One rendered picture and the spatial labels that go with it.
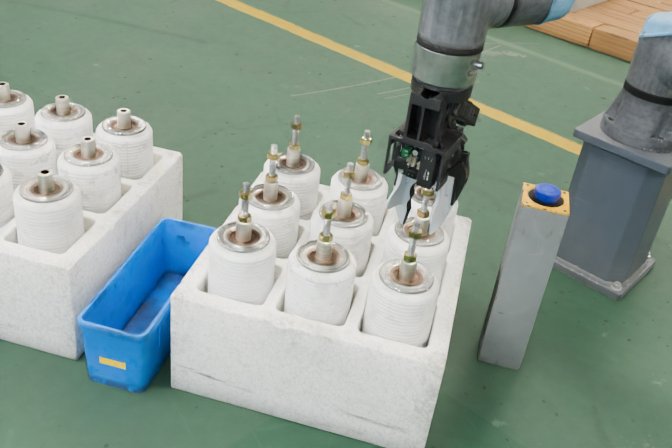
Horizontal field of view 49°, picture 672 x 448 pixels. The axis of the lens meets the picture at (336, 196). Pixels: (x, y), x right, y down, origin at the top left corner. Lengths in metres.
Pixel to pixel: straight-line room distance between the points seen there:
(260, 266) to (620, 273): 0.78
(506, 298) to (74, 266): 0.66
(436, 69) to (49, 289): 0.66
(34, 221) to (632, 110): 1.02
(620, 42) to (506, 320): 1.85
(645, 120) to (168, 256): 0.89
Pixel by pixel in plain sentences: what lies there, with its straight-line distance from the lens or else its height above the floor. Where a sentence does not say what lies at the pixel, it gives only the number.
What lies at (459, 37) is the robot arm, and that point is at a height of 0.61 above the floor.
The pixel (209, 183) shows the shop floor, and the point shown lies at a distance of 1.67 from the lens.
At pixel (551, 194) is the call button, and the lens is 1.14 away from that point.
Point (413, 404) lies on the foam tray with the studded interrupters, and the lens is 1.06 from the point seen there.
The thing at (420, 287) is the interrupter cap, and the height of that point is 0.25.
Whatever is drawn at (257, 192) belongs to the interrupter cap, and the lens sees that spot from 1.16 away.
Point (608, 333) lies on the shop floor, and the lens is 1.47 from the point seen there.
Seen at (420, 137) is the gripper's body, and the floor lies 0.49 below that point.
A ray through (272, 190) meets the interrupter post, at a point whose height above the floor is 0.27.
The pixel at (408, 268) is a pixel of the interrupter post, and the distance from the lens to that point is 1.00.
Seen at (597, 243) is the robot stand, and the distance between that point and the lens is 1.53.
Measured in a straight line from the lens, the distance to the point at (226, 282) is 1.05.
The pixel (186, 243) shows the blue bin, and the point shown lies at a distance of 1.35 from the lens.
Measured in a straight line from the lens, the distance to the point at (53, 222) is 1.16.
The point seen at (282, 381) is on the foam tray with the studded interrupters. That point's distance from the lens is 1.10.
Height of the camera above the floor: 0.86
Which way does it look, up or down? 31 degrees down
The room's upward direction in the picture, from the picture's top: 7 degrees clockwise
